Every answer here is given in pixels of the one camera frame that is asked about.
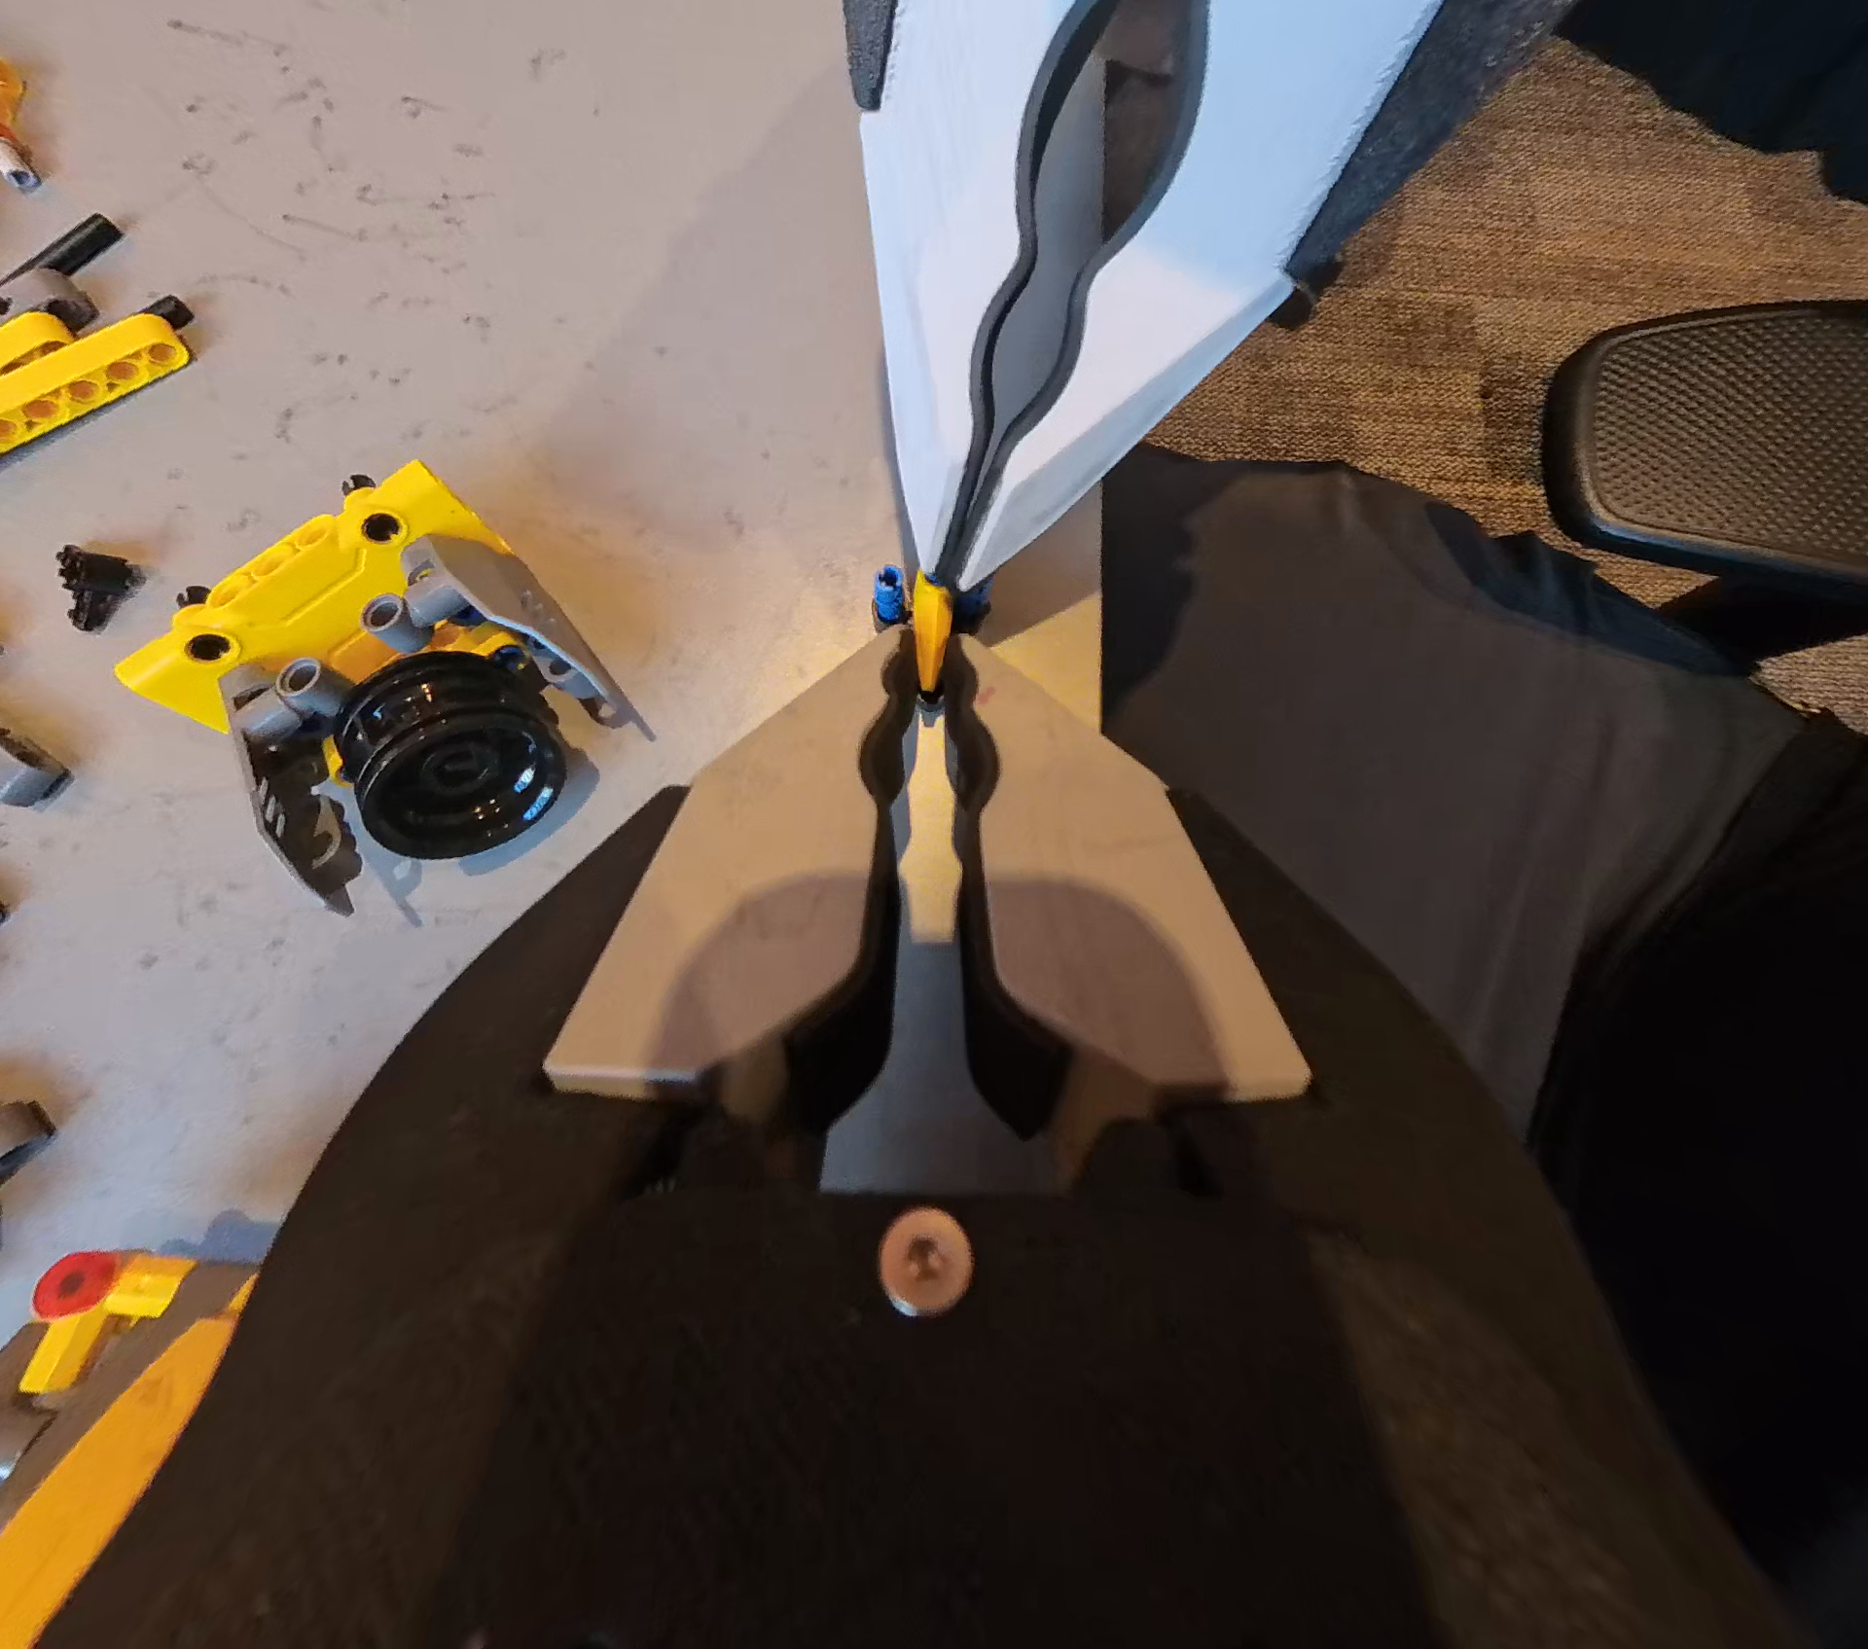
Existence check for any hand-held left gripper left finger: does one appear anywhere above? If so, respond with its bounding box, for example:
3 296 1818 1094
544 629 917 1129

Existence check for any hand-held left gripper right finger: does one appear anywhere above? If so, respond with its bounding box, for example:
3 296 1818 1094
947 635 1316 1138

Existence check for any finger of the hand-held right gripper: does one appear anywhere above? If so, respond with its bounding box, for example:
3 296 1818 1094
859 0 1166 586
947 0 1525 596

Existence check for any yellow wedge piece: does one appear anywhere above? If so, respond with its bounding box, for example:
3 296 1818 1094
912 571 960 699

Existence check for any black mesh armrest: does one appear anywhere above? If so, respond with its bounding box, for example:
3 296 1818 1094
1544 304 1868 590

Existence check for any yellow grey wheel assembly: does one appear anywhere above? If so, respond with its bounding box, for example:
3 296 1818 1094
118 460 657 917

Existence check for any small black connector piece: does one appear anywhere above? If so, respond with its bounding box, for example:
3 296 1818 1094
59 543 149 635

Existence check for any yellow toy brick car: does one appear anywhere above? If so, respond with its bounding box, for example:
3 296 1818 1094
0 1247 266 1649

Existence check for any pile of yellow beams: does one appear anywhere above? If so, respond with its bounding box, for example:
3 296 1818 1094
0 293 199 458

